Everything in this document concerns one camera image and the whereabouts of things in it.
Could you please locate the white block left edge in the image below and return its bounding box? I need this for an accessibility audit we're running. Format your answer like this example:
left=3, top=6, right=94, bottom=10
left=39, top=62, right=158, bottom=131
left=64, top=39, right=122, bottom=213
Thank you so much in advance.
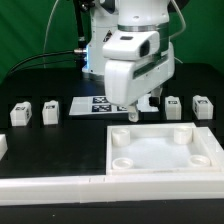
left=0, top=134, right=8, bottom=160

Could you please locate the white front fence wall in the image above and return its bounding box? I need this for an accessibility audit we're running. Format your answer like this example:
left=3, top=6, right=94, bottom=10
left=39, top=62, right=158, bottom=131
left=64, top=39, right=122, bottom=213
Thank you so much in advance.
left=0, top=173, right=224, bottom=206

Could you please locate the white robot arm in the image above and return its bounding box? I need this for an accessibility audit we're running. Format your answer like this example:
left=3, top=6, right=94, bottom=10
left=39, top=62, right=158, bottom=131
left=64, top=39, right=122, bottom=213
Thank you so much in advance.
left=80, top=0, right=177, bottom=122

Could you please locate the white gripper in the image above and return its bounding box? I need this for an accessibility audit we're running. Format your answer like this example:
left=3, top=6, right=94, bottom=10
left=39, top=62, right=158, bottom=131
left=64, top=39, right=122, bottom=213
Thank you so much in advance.
left=103, top=30, right=174, bottom=122

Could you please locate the black thick cable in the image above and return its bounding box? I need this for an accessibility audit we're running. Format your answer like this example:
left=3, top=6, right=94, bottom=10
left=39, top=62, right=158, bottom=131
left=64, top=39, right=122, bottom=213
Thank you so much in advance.
left=7, top=49, right=84, bottom=77

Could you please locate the white square table top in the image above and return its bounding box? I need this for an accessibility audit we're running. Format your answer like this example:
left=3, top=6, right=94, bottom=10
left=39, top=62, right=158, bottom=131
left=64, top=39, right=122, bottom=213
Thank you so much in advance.
left=106, top=123, right=222, bottom=176

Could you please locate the grey thin cable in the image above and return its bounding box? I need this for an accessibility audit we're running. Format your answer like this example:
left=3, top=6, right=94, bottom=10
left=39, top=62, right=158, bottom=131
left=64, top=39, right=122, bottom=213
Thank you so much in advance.
left=43, top=0, right=61, bottom=69

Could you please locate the white marker sheet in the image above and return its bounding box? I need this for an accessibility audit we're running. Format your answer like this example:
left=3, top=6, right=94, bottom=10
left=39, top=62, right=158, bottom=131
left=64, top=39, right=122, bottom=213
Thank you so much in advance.
left=69, top=94, right=158, bottom=116

